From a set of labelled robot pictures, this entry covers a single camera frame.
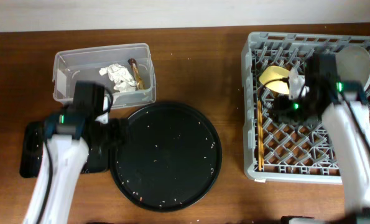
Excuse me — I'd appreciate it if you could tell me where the grey ceramic plate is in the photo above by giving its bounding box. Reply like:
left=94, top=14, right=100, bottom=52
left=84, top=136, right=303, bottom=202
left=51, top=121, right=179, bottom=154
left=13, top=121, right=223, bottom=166
left=336, top=46, right=370, bottom=91

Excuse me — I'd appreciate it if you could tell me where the yellow bowl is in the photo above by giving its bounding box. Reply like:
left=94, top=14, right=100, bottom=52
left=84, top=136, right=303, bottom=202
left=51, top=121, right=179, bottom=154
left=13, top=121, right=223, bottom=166
left=259, top=66, right=290, bottom=95

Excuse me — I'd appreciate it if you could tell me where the gold coffee sachet wrapper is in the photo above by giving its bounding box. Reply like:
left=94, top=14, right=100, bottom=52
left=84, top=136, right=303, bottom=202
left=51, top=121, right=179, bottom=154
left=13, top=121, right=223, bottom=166
left=128, top=58, right=145, bottom=90

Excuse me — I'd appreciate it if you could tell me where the wooden chopstick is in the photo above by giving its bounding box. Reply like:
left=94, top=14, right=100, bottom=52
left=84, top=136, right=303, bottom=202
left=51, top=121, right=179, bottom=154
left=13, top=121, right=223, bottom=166
left=257, top=101, right=264, bottom=171
left=257, top=100, right=263, bottom=171

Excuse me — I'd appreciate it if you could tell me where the round black serving tray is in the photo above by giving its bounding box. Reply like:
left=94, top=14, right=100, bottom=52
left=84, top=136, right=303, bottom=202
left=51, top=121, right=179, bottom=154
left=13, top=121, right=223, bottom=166
left=109, top=102, right=222, bottom=212

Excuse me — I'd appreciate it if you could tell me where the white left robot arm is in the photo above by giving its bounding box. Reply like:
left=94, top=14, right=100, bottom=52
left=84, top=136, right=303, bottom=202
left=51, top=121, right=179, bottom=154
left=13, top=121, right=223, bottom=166
left=23, top=81, right=126, bottom=223

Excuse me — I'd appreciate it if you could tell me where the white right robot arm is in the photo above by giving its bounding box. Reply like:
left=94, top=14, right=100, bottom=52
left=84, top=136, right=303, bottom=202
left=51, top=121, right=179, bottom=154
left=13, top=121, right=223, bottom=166
left=270, top=54, right=370, bottom=213

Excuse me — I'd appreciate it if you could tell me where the clear plastic waste bin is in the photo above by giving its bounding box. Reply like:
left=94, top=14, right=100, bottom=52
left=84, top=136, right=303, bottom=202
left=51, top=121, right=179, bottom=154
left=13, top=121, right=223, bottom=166
left=52, top=43, right=157, bottom=110

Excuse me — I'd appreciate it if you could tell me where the grey dishwasher rack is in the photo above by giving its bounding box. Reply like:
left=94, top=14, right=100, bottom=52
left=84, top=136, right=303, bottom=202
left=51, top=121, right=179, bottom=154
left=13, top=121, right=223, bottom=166
left=241, top=32, right=370, bottom=185

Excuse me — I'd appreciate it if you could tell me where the crumpled white tissue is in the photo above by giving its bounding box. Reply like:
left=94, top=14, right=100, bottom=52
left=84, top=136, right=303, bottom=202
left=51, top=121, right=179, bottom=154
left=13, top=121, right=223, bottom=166
left=99, top=63, right=137, bottom=92

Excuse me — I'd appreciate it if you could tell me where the black rectangular tray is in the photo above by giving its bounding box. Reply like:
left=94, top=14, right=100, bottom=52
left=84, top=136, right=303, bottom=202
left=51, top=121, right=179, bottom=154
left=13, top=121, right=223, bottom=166
left=19, top=121, right=109, bottom=178

